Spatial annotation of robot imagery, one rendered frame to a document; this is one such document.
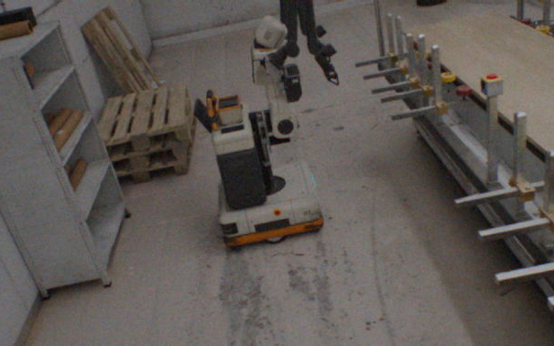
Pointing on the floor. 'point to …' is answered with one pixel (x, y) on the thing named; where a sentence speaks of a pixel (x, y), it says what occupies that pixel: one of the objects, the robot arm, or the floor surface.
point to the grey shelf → (96, 173)
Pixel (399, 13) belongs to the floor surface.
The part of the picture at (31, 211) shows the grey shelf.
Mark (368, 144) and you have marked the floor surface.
